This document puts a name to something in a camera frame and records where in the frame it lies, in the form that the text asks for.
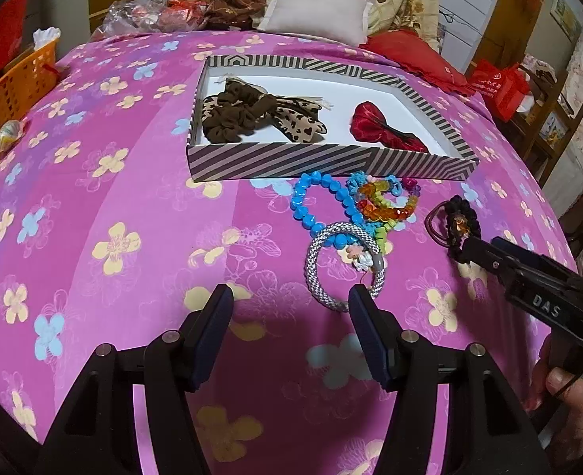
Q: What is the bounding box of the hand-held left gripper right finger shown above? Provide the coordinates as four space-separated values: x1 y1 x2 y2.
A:
348 284 552 475

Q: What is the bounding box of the dark maroon hair ring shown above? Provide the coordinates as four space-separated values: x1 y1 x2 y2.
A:
426 202 459 249

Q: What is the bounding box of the red shopping bag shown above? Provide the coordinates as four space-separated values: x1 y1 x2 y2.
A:
471 58 534 122

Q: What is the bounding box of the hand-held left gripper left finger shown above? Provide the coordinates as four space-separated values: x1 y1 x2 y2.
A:
37 283 235 475

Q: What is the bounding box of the blue bead bracelet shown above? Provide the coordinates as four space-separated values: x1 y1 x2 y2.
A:
291 171 371 251

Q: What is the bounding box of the striped cardboard box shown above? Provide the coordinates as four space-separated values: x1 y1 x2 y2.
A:
186 55 480 181

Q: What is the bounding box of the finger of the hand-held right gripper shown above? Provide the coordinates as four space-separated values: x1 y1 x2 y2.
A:
457 234 552 283

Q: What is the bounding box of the red frilled pillow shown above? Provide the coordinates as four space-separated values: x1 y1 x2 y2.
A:
360 28 476 96

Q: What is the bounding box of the black flower hair tie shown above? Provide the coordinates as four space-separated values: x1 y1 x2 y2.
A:
442 197 486 260

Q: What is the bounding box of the leopard print hair bow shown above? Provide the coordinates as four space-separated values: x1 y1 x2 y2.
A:
203 93 329 143

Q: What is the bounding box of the person's right hand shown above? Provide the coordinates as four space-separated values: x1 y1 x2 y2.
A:
529 336 583 475

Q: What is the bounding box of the red satin bow clip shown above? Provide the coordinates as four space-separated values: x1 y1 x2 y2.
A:
349 101 431 153

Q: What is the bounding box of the framed wall picture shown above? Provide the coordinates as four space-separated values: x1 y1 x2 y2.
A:
550 0 583 36

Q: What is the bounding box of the orange plastic basket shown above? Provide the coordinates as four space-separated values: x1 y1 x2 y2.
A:
0 38 61 132

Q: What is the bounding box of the rainbow clear bead bracelet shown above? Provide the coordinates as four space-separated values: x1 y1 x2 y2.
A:
353 175 422 226

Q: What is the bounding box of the brown scrunchie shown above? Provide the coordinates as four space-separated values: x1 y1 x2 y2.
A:
203 78 282 143

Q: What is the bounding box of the silver white woven bracelet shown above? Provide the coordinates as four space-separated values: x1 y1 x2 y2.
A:
305 222 387 312

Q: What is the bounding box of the wooden chair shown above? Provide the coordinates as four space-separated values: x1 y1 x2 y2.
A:
511 65 583 190

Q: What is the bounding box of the white pillow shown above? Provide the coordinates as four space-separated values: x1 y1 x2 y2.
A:
256 0 374 48

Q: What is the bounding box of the clear plastic bag bundle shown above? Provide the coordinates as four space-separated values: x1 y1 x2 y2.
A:
91 0 209 41

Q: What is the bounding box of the pink floral blanket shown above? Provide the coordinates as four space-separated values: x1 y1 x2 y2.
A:
0 30 581 475

